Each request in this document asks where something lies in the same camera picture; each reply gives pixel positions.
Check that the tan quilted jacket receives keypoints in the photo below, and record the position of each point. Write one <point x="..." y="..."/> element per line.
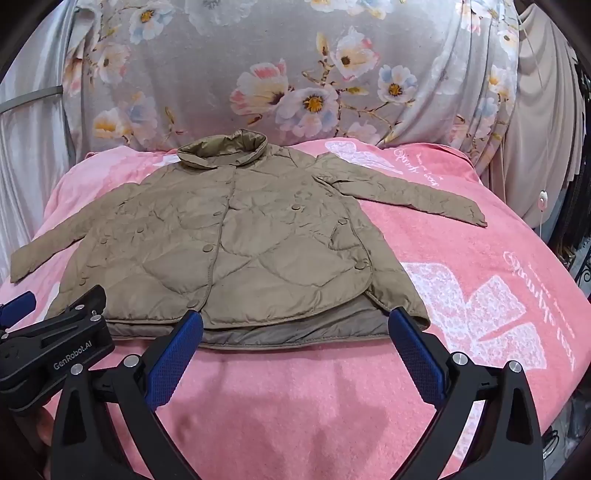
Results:
<point x="231" y="230"/>

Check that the white satin curtain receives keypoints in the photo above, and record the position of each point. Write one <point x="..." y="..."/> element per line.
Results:
<point x="27" y="161"/>

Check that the grey curtain tie-back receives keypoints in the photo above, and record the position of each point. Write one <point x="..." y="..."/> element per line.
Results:
<point x="32" y="98"/>

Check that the pink bow-print blanket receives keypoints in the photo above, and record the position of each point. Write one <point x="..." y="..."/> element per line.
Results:
<point x="295" y="406"/>

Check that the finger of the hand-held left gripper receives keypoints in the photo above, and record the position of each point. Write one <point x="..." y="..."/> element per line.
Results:
<point x="18" y="307"/>
<point x="81" y="307"/>

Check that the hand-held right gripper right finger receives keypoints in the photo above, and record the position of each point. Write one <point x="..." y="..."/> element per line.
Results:
<point x="415" y="355"/>

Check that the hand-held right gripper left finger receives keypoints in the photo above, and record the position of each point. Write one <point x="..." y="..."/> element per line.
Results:
<point x="178" y="355"/>

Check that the grey floral quilt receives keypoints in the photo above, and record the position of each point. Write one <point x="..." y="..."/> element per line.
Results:
<point x="231" y="69"/>

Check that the beige curtain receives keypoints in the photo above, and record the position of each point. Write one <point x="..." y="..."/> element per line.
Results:
<point x="540" y="115"/>

